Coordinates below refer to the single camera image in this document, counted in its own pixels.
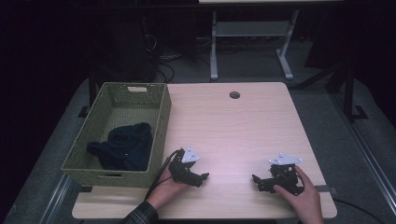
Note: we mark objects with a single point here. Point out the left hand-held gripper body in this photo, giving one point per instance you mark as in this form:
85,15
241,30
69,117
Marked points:
183,169

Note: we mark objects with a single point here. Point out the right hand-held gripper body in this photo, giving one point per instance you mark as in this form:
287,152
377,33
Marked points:
285,174

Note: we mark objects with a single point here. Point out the dark cloth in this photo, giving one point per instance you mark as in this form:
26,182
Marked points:
127,149

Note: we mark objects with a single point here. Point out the green woven basket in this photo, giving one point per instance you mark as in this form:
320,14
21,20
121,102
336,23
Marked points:
93,124

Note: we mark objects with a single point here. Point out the person's left hand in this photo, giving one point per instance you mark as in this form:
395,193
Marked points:
166,188

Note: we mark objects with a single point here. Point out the person's right hand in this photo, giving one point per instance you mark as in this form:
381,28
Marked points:
306,202

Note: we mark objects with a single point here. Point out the grey tape strip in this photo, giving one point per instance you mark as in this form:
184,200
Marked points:
327,189

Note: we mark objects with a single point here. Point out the black metal stand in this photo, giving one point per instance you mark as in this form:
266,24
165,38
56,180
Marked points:
349,93
92,93

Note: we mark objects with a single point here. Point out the white metal stand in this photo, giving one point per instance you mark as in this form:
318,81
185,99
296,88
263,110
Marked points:
249,29

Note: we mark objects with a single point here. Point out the metal floor rail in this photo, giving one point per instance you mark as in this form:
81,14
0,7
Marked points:
56,199
367,152

